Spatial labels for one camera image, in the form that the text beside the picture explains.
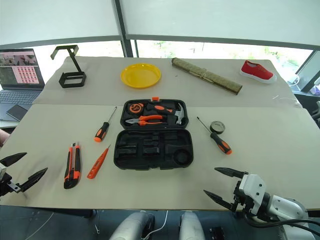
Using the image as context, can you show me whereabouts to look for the rolled bamboo mat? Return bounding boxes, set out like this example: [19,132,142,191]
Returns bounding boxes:
[171,57,244,96]

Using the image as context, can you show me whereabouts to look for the orange handled pliers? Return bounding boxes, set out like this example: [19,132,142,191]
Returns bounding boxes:
[124,114,165,127]

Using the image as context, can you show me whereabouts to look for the open laptop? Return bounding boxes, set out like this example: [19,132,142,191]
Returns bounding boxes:
[0,48,46,123]

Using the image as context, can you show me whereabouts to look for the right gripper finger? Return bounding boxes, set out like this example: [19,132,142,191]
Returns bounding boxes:
[214,167,249,180]
[202,189,236,211]

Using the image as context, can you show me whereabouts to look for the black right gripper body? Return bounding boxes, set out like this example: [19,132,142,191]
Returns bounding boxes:
[230,179,256,216]

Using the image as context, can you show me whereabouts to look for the small orange black screwdriver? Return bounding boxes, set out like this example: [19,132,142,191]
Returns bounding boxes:
[93,106,118,143]

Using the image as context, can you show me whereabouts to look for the white power adapter with cable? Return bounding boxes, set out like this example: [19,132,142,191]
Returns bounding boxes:
[289,73,301,87]

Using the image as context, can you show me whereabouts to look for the orange black utility knife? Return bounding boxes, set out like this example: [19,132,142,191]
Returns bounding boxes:
[63,142,83,190]

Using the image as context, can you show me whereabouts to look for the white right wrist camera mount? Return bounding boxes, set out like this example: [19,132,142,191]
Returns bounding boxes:
[238,173,268,216]

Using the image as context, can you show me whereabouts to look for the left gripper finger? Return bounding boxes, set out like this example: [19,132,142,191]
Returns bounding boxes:
[15,167,49,194]
[0,152,28,168]

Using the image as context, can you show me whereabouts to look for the thin white cable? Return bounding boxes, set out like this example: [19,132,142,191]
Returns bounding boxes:
[140,210,169,240]

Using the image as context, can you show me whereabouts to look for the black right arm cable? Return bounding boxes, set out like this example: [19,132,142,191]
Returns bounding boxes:
[243,209,320,230]

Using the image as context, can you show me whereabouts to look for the black electrical tape roll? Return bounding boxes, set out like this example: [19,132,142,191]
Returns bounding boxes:
[210,120,227,135]

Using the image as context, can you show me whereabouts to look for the orange black tape measure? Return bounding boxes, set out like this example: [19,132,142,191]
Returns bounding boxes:
[128,102,144,115]

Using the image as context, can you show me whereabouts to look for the grey rounded shape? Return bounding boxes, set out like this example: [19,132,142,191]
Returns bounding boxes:
[109,211,156,240]
[179,210,206,240]

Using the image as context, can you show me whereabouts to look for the black tool case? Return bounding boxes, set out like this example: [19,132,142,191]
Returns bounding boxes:
[113,96,195,171]

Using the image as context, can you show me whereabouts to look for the black chair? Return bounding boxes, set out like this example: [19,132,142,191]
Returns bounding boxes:
[291,92,320,119]

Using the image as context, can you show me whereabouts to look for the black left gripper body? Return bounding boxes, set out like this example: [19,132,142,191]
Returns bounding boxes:
[0,172,21,197]

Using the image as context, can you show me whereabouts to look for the black metal stand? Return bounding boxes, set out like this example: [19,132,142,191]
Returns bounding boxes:
[50,44,88,89]

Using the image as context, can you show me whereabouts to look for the claw hammer with black handle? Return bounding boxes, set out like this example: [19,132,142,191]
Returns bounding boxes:
[146,101,188,125]

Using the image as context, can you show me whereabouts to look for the red canvas shoe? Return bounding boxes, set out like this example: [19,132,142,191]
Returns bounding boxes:
[239,59,278,85]

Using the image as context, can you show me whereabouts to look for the person in black shirt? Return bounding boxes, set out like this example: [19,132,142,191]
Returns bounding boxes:
[0,128,11,147]

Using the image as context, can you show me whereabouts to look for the orange voltage tester pen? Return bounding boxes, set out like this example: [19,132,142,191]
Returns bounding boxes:
[86,144,112,180]

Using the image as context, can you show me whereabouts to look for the yellow plastic plate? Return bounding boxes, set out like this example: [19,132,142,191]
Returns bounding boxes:
[120,62,162,89]

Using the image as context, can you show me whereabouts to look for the large orange black screwdriver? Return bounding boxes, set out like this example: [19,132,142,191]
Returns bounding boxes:
[196,116,233,155]

